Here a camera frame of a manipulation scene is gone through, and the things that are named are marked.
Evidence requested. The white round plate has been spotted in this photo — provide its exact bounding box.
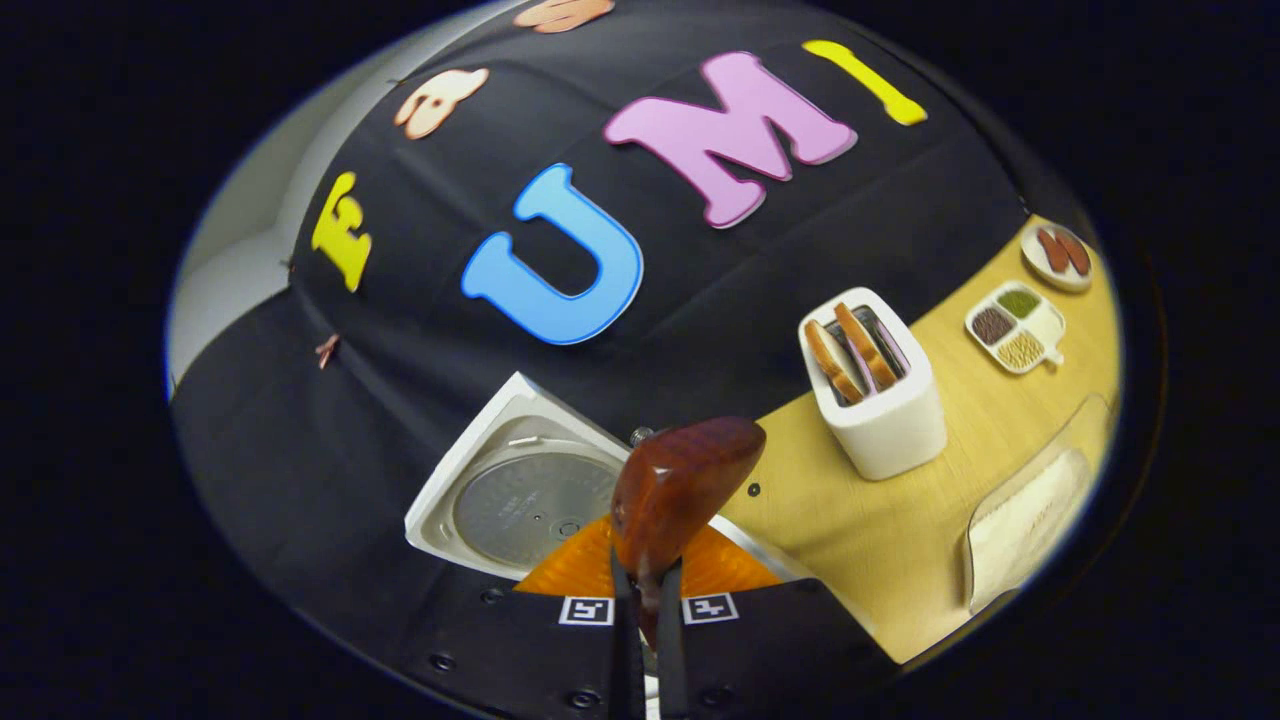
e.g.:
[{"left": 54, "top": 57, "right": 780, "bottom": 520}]
[{"left": 1020, "top": 218, "right": 1096, "bottom": 294}]

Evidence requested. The white rice cooker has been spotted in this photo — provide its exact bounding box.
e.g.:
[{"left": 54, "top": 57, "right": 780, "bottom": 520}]
[{"left": 404, "top": 372, "right": 876, "bottom": 641}]

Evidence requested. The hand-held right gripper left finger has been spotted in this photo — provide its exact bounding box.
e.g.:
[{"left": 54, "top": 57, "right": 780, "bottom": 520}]
[{"left": 400, "top": 515, "right": 646, "bottom": 720}]

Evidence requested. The white divided dish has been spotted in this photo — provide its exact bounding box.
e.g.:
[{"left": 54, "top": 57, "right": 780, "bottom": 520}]
[{"left": 965, "top": 281, "right": 1067, "bottom": 376}]

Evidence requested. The brown wooden spoon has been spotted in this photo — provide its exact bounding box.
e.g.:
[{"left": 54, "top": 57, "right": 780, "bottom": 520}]
[{"left": 611, "top": 417, "right": 768, "bottom": 651}]

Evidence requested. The pile of pale soybeans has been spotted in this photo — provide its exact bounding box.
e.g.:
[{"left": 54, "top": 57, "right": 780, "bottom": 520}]
[{"left": 996, "top": 332, "right": 1045, "bottom": 370}]

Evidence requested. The white rice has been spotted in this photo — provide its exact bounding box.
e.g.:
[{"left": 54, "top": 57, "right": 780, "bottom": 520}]
[{"left": 975, "top": 450, "right": 1091, "bottom": 591}]

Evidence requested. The toast bread slice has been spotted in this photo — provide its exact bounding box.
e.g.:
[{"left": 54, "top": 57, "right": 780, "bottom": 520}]
[
  {"left": 804, "top": 319, "right": 867, "bottom": 405},
  {"left": 834, "top": 302, "right": 899, "bottom": 391}
]

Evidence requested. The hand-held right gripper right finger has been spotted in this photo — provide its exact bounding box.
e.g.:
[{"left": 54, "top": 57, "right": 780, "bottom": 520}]
[{"left": 655, "top": 520, "right": 901, "bottom": 720}]

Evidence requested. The white toaster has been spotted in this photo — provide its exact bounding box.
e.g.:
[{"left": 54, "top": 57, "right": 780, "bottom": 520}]
[{"left": 798, "top": 287, "right": 948, "bottom": 482}]

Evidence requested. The clear glass container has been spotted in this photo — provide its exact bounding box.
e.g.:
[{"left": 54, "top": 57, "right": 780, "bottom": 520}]
[{"left": 962, "top": 393, "right": 1116, "bottom": 615}]

